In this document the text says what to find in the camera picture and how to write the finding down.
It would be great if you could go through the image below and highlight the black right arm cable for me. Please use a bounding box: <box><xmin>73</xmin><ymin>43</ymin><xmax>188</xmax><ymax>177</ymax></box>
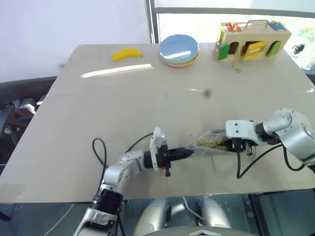
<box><xmin>232</xmin><ymin>138</ymin><xmax>306</xmax><ymax>179</ymax></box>

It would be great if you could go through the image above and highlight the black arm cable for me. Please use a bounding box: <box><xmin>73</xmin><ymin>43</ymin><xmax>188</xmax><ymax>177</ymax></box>
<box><xmin>232</xmin><ymin>138</ymin><xmax>306</xmax><ymax>179</ymax></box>
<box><xmin>93</xmin><ymin>132</ymin><xmax>155</xmax><ymax>236</ymax></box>

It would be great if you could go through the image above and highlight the small black object outside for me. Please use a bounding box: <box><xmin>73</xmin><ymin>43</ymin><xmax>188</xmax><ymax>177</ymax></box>
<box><xmin>292</xmin><ymin>43</ymin><xmax>306</xmax><ymax>55</ymax></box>

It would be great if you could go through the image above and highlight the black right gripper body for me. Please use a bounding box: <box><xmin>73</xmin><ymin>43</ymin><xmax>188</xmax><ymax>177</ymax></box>
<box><xmin>228</xmin><ymin>138</ymin><xmax>256</xmax><ymax>155</ymax></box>

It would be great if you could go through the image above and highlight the wooden lock box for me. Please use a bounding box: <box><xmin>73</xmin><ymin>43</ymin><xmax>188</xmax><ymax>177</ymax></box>
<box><xmin>213</xmin><ymin>20</ymin><xmax>292</xmax><ymax>62</ymax></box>

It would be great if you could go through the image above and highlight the thin white cable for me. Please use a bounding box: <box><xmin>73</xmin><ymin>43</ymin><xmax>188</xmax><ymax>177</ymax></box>
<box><xmin>182</xmin><ymin>196</ymin><xmax>206</xmax><ymax>220</ymax></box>

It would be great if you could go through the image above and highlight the silver robot leg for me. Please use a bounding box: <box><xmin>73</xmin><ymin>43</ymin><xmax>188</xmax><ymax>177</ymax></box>
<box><xmin>134</xmin><ymin>198</ymin><xmax>173</xmax><ymax>236</ymax></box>
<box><xmin>196</xmin><ymin>198</ymin><xmax>232</xmax><ymax>229</ymax></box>

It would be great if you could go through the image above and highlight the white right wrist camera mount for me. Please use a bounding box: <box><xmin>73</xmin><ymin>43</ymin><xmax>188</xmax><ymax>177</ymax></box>
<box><xmin>225</xmin><ymin>119</ymin><xmax>259</xmax><ymax>146</ymax></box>

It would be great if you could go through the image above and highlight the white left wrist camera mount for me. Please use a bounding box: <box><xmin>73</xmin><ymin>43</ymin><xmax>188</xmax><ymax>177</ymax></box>
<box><xmin>149</xmin><ymin>126</ymin><xmax>167</xmax><ymax>172</ymax></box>

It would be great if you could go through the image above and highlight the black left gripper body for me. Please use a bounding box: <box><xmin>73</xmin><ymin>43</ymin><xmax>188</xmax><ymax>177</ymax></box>
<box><xmin>157</xmin><ymin>144</ymin><xmax>173</xmax><ymax>177</ymax></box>

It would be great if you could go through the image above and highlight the grey window rail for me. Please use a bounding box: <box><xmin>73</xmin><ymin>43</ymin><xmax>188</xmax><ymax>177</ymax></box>
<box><xmin>155</xmin><ymin>6</ymin><xmax>315</xmax><ymax>15</ymax></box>

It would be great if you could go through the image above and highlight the silver right robot leg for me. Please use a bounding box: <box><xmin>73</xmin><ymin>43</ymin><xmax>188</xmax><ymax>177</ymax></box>
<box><xmin>196</xmin><ymin>198</ymin><xmax>232</xmax><ymax>229</ymax></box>

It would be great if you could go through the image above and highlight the grey window post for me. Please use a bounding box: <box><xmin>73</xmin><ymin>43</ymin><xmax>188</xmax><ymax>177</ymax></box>
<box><xmin>145</xmin><ymin>0</ymin><xmax>160</xmax><ymax>44</ymax></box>

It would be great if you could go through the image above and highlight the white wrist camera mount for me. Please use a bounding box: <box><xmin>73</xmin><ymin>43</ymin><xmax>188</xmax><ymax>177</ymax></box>
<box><xmin>149</xmin><ymin>126</ymin><xmax>167</xmax><ymax>172</ymax></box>
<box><xmin>225</xmin><ymin>119</ymin><xmax>259</xmax><ymax>146</ymax></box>

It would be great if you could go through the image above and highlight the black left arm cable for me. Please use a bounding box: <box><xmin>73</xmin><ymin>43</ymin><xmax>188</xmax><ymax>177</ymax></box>
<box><xmin>93</xmin><ymin>132</ymin><xmax>155</xmax><ymax>236</ymax></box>

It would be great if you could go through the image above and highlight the red and white device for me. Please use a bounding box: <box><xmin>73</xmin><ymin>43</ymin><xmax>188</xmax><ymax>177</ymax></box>
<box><xmin>14</xmin><ymin>97</ymin><xmax>37</xmax><ymax>116</ymax></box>

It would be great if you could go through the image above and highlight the silver left robot leg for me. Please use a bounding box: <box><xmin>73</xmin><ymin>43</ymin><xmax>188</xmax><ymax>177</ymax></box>
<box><xmin>134</xmin><ymin>198</ymin><xmax>173</xmax><ymax>236</ymax></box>

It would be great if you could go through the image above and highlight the clear bag of snacks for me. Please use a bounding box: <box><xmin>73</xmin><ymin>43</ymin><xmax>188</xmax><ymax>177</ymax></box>
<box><xmin>184</xmin><ymin>129</ymin><xmax>237</xmax><ymax>158</ymax></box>

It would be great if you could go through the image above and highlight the pink plate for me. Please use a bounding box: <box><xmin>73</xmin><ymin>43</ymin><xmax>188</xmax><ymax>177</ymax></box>
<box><xmin>161</xmin><ymin>55</ymin><xmax>200</xmax><ymax>69</ymax></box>

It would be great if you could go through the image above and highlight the gold chain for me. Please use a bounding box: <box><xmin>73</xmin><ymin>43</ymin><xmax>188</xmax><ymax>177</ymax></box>
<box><xmin>231</xmin><ymin>53</ymin><xmax>241</xmax><ymax>73</ymax></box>

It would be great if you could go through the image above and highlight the grey robot torso top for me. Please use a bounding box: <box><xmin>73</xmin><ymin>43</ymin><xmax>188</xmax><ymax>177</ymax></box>
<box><xmin>145</xmin><ymin>225</ymin><xmax>249</xmax><ymax>236</ymax></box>

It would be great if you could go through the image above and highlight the green plate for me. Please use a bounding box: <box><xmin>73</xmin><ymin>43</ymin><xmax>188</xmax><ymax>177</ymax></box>
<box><xmin>161</xmin><ymin>53</ymin><xmax>199</xmax><ymax>66</ymax></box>

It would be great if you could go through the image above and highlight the yellow toy banana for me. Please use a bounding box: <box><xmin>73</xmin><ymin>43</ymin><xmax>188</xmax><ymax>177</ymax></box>
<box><xmin>111</xmin><ymin>48</ymin><xmax>144</xmax><ymax>61</ymax></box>

